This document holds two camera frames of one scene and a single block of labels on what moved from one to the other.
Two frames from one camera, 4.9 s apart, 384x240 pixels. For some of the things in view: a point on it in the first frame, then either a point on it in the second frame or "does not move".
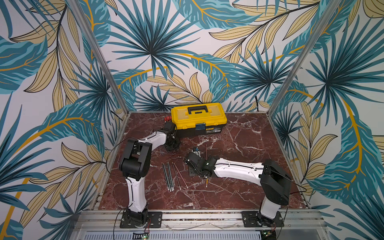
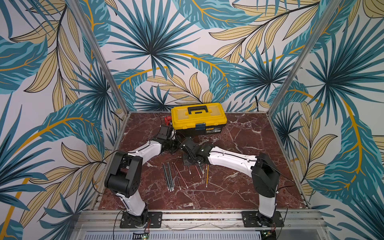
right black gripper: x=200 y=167 to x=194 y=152
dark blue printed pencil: x=170 y=177 does not move
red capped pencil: x=186 y=186 does not move
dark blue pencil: x=166 y=176 does not move
